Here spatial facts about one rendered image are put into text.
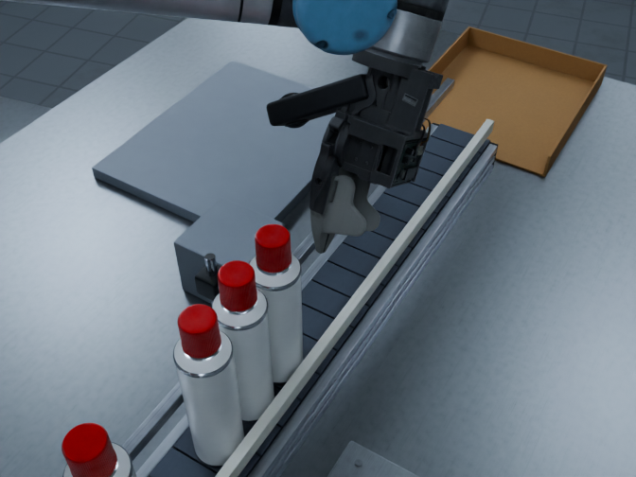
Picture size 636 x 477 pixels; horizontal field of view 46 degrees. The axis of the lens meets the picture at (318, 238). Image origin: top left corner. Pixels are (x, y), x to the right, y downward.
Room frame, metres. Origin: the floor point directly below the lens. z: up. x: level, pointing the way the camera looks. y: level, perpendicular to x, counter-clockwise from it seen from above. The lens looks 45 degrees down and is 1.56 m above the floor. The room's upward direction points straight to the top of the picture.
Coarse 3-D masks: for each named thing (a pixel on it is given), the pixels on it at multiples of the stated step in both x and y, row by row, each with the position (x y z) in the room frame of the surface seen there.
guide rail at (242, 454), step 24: (480, 144) 0.86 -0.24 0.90; (456, 168) 0.79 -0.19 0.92; (432, 192) 0.74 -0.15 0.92; (408, 240) 0.66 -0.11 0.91; (384, 264) 0.61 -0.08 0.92; (360, 288) 0.57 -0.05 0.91; (336, 336) 0.51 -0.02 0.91; (312, 360) 0.47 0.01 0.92; (288, 384) 0.44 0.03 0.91; (264, 432) 0.39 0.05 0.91; (240, 456) 0.36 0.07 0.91
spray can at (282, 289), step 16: (272, 224) 0.50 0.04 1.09; (256, 240) 0.48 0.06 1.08; (272, 240) 0.48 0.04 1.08; (288, 240) 0.48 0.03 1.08; (256, 256) 0.48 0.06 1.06; (272, 256) 0.47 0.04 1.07; (288, 256) 0.48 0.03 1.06; (256, 272) 0.48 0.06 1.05; (272, 272) 0.47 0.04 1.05; (288, 272) 0.48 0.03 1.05; (256, 288) 0.47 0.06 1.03; (272, 288) 0.46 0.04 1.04; (288, 288) 0.47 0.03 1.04; (272, 304) 0.46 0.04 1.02; (288, 304) 0.47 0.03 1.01; (272, 320) 0.46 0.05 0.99; (288, 320) 0.47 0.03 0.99; (272, 336) 0.46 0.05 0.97; (288, 336) 0.47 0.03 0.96; (272, 352) 0.46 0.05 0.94; (288, 352) 0.46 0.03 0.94; (288, 368) 0.46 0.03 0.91
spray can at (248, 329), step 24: (240, 264) 0.45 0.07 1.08; (240, 288) 0.43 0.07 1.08; (216, 312) 0.43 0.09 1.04; (240, 312) 0.43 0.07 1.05; (264, 312) 0.43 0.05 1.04; (240, 336) 0.42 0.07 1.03; (264, 336) 0.43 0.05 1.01; (240, 360) 0.42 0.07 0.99; (264, 360) 0.43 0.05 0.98; (240, 384) 0.42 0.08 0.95; (264, 384) 0.42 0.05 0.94; (240, 408) 0.42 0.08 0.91; (264, 408) 0.42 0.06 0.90
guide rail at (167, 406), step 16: (448, 80) 0.94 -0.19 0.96; (432, 96) 0.90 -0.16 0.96; (432, 112) 0.88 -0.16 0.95; (304, 240) 0.60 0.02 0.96; (304, 256) 0.58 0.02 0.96; (176, 384) 0.41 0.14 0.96; (176, 400) 0.39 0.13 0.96; (160, 416) 0.37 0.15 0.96; (144, 432) 0.36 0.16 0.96; (128, 448) 0.34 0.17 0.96
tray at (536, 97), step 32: (480, 32) 1.25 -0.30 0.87; (448, 64) 1.18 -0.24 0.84; (480, 64) 1.19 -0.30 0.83; (512, 64) 1.19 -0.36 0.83; (544, 64) 1.18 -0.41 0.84; (576, 64) 1.15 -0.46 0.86; (448, 96) 1.09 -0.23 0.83; (480, 96) 1.09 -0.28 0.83; (512, 96) 1.09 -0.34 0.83; (544, 96) 1.09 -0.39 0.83; (576, 96) 1.09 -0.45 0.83; (512, 128) 0.99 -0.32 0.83; (544, 128) 0.99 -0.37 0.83; (512, 160) 0.91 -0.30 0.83; (544, 160) 0.91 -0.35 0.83
